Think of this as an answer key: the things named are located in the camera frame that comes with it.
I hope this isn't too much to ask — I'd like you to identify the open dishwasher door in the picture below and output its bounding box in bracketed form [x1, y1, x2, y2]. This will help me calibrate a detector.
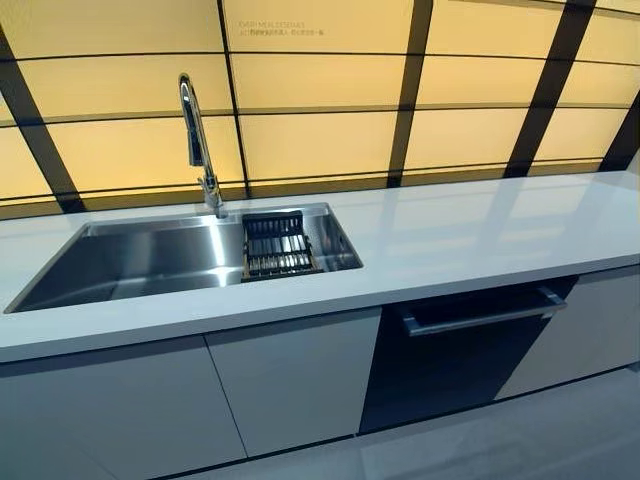
[358, 277, 581, 435]

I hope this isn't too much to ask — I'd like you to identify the black dish drying rack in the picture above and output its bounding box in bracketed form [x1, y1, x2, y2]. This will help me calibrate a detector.
[239, 210, 326, 284]

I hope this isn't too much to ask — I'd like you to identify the white cabinet door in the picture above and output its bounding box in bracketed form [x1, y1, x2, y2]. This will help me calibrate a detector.
[204, 305, 384, 459]
[0, 333, 249, 480]
[507, 264, 640, 401]

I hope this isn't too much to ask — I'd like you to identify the chrome gooseneck kitchen faucet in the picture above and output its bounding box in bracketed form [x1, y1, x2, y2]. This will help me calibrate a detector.
[178, 72, 229, 220]

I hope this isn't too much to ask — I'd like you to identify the stainless steel sink basin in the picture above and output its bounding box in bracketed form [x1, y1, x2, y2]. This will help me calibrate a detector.
[3, 201, 364, 315]

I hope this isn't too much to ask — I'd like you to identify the black cabinet kickboard strip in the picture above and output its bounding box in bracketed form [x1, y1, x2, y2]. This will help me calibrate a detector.
[169, 432, 361, 480]

